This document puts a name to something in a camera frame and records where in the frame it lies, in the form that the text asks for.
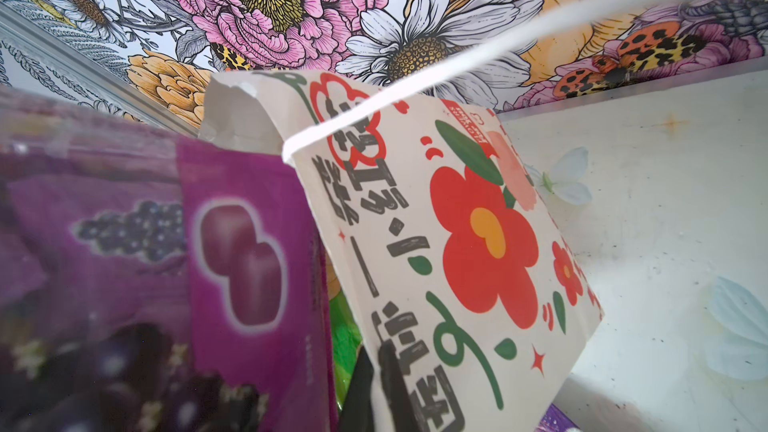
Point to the green Lays chips bag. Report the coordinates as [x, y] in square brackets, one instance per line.
[345, 335]

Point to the white floral paper bag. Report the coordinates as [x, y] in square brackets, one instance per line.
[439, 237]

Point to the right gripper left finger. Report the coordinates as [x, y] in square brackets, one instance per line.
[357, 412]

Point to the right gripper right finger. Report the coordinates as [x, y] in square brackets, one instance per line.
[393, 409]

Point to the purple grape gummy bag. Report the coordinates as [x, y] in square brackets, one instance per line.
[153, 282]

